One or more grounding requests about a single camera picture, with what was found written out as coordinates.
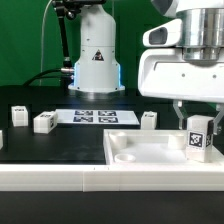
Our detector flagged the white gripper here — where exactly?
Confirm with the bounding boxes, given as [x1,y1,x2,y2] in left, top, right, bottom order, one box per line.
[138,48,224,135]

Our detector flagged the white square tabletop part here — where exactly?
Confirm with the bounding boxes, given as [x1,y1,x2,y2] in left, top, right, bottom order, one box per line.
[103,129,224,166]

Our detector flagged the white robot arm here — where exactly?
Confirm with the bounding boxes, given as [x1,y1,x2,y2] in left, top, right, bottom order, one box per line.
[70,0,224,133]

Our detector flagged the white sheet with tags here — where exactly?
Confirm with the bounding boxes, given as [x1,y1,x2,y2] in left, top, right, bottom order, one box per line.
[56,109,139,125]

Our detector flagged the white block left edge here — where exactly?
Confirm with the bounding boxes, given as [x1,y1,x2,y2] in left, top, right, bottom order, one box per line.
[0,130,3,150]

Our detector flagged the white front fence wall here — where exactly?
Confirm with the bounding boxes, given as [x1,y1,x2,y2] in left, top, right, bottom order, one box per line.
[0,165,224,192]

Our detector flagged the white cable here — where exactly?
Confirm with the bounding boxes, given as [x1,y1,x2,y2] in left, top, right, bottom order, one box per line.
[39,0,54,87]

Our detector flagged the black cable bundle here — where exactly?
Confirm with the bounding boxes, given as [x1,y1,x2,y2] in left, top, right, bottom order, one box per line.
[22,68,75,88]

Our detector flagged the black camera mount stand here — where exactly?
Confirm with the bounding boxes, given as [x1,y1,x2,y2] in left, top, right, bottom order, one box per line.
[52,0,107,68]

